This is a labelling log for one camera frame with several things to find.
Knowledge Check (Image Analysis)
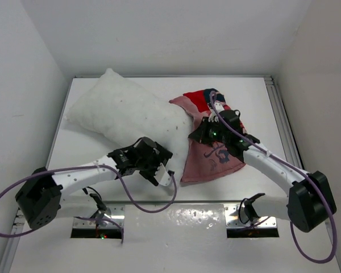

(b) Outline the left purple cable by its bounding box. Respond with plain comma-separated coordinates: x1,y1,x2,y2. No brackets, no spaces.
0,166,178,238

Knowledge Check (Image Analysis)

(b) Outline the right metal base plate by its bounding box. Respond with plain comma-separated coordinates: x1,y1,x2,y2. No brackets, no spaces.
223,203,277,231

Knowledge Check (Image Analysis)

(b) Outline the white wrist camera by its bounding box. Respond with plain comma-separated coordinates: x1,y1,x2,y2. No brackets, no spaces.
208,101,225,122
154,163,174,187

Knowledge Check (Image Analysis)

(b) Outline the white pillow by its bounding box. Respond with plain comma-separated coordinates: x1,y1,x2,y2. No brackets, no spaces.
65,68,193,181

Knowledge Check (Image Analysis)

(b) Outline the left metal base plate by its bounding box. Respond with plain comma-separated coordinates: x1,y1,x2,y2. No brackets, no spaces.
73,204,125,229

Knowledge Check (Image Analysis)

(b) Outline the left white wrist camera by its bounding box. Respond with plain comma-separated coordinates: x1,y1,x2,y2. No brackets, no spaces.
154,163,174,187

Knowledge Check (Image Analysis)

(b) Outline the metal base plate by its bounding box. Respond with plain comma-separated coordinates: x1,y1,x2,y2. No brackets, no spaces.
223,203,277,231
73,204,125,229

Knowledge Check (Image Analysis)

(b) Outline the aluminium frame rail right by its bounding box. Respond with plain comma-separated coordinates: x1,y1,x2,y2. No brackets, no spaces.
264,76,304,168

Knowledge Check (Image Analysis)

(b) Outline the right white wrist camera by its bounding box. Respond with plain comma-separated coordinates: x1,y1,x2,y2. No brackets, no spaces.
208,101,225,122

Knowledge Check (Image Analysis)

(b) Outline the red patterned pillowcase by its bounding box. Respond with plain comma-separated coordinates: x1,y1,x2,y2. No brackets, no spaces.
169,89,245,183

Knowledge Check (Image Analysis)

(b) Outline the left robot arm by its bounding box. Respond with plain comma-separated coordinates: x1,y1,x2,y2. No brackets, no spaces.
15,137,173,230

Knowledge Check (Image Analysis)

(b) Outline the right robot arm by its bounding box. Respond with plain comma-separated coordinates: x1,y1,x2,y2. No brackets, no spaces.
189,110,337,233

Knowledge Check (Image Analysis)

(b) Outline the purple cable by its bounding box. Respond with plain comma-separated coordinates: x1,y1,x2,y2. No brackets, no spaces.
209,90,338,263
0,166,178,238

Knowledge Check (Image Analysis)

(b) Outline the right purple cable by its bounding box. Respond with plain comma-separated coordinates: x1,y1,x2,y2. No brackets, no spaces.
209,90,338,263

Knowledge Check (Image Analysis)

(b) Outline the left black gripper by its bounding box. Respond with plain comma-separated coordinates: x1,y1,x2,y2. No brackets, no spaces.
136,145,172,183

